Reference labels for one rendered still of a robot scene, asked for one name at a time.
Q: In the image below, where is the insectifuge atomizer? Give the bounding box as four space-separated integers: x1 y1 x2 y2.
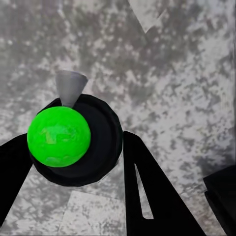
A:
27 70 123 187

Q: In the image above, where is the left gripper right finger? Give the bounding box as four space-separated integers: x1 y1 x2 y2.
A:
123 130 206 236

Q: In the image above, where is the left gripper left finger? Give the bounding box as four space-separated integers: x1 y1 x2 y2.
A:
0 133 33 228

